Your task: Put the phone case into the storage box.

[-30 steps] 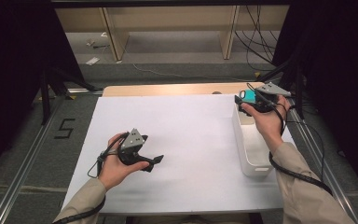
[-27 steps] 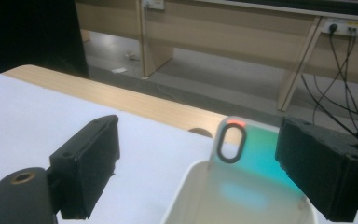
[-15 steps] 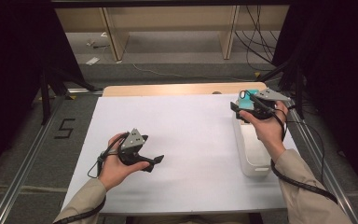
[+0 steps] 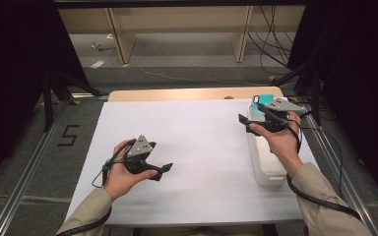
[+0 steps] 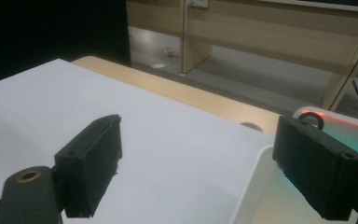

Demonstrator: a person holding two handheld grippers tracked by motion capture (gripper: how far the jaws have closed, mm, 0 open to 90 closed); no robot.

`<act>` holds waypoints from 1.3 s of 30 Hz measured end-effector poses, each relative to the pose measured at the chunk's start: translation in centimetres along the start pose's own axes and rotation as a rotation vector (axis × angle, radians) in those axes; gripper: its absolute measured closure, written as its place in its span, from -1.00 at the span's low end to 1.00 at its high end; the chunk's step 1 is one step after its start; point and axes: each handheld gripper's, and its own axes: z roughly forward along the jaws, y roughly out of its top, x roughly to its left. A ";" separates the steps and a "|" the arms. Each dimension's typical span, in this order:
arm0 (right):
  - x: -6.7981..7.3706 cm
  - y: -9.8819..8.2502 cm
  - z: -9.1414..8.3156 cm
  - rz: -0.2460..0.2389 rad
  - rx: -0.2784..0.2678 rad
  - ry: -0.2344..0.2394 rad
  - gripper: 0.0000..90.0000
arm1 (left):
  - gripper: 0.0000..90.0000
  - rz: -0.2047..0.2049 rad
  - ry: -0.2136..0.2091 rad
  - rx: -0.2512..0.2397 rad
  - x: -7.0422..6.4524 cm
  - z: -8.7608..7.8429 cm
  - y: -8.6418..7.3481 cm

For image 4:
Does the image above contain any person's left hand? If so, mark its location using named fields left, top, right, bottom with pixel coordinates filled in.
left=102, top=139, right=158, bottom=202

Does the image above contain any light wooden table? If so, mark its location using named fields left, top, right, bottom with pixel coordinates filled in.
left=107, top=86, right=284, bottom=102

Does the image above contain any thin black floor cable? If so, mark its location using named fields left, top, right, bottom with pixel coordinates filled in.
left=299, top=99, right=347, bottom=206

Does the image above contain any white plastic bin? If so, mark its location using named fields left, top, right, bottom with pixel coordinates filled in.
left=245, top=97, right=288, bottom=187

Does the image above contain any bundle of black cables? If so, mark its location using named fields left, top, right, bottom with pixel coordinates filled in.
left=247, top=4, right=296, bottom=77

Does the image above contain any black curtain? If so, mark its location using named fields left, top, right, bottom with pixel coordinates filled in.
left=286, top=0, right=378, bottom=214
left=0, top=0, right=90, bottom=195

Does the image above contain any short metal cross rail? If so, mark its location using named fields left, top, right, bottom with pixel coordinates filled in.
left=70, top=92, right=110, bottom=100

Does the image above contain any metal floor rail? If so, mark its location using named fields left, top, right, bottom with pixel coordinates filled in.
left=0, top=97, right=72, bottom=236
left=296, top=96, right=378, bottom=236

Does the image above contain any thin white floor cable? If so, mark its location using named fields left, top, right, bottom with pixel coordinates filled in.
left=139, top=66, right=274, bottom=87

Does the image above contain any iridescent phone case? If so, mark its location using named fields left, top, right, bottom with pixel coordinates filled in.
left=251, top=93, right=275, bottom=116

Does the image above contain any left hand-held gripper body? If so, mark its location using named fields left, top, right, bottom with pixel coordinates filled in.
left=123, top=134, right=156, bottom=175

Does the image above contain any hand-held gripper black cable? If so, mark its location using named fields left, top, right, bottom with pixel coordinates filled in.
left=56, top=139, right=137, bottom=236
left=284, top=112, right=362, bottom=221

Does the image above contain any left hand-held gripper black cable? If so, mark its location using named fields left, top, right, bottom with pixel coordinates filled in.
left=56, top=139, right=137, bottom=236

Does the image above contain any beige wooden desk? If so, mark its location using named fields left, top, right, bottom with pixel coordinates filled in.
left=57, top=4, right=306, bottom=66

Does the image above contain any black metal stand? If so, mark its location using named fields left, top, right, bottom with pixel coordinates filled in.
left=40, top=70, right=104, bottom=132
left=270, top=62, right=324, bottom=127

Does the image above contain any right hand-held gripper black cable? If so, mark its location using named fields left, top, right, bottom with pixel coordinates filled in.
left=284, top=112, right=362, bottom=221

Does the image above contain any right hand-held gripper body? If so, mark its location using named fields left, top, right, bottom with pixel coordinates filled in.
left=250, top=97, right=308, bottom=134

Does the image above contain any person's right hand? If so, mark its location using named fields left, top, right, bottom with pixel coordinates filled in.
left=249, top=111, right=304, bottom=180

